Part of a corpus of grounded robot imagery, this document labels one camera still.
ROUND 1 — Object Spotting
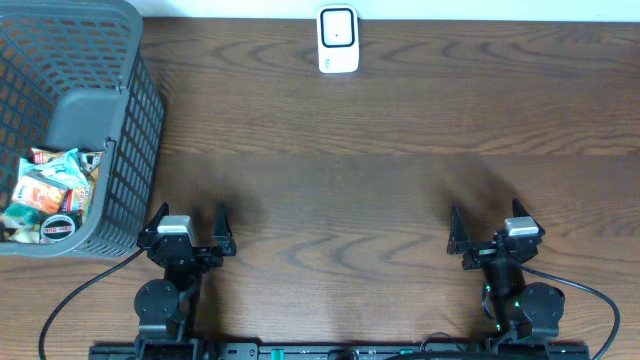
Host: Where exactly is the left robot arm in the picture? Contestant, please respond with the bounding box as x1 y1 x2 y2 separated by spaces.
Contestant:
134 203 237 343

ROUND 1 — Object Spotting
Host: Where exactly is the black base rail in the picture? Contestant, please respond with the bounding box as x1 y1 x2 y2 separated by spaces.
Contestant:
88 342 590 360

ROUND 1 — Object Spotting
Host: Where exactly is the green white tissue pack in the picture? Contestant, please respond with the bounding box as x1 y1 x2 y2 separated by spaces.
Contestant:
1 203 40 231

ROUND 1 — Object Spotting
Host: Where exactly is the orange tissue pack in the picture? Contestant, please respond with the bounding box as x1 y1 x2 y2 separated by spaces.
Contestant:
11 174 68 214

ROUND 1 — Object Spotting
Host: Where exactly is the yellow antibacterial wipes bag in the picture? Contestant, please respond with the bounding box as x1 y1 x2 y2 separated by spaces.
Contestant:
59 149 104 222

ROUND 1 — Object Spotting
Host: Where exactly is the dark green Zam-Buk box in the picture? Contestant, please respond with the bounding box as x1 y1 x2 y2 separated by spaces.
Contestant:
40 212 81 244

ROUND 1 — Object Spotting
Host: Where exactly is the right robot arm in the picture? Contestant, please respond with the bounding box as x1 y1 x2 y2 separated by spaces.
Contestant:
447 199 565 342

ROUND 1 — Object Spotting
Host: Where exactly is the dark grey plastic basket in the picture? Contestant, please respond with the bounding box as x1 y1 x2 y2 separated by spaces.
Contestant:
1 0 165 258

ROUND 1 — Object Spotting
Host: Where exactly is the light teal wipes pack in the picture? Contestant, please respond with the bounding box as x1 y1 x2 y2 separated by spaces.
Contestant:
18 148 89 189

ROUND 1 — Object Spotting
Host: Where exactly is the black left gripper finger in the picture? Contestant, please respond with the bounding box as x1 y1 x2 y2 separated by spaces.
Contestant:
213 204 237 256
145 202 169 233

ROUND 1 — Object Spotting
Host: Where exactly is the white barcode scanner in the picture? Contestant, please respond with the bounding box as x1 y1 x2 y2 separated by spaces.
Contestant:
316 4 360 74

